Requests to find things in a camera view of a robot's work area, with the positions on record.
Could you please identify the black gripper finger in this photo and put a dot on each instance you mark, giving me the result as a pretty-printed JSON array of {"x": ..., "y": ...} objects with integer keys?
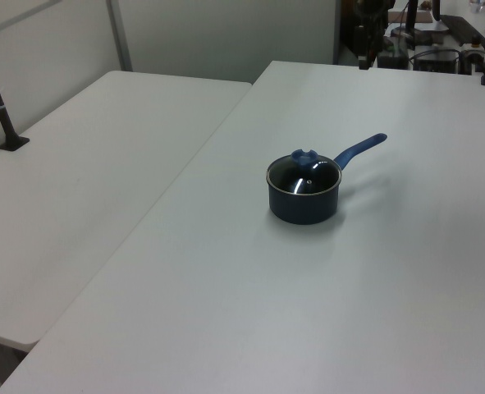
[
  {"x": 374, "y": 57},
  {"x": 364, "y": 62}
]

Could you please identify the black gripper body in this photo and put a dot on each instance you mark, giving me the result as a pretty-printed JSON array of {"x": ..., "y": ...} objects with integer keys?
[{"x": 367, "y": 18}]

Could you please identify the glass lid with blue knob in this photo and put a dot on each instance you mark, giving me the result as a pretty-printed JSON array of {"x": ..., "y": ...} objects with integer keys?
[{"x": 303, "y": 176}]

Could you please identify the black electronics box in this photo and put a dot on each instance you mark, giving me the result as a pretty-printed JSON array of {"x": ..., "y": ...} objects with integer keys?
[{"x": 394, "y": 55}]

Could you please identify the black monitor stand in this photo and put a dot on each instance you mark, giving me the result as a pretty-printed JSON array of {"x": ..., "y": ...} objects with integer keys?
[{"x": 410, "y": 28}]

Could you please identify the black keyboard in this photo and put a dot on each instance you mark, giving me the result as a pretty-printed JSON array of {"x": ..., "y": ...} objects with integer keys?
[{"x": 465, "y": 30}]

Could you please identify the black camera pole with base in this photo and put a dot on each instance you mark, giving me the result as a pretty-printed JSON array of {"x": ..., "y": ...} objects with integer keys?
[{"x": 0, "y": 111}]

